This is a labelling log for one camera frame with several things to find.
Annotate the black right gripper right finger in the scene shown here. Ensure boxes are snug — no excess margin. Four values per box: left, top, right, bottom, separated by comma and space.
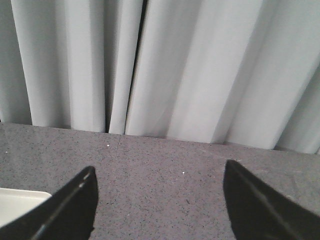
223, 159, 320, 240

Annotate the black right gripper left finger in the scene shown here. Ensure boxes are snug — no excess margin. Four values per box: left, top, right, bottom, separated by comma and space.
0, 166, 99, 240

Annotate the cream rectangular tray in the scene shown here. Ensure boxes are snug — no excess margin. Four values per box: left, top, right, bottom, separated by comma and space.
0, 188, 52, 227

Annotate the light grey curtain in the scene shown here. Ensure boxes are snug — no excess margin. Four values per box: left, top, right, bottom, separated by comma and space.
0, 0, 320, 154

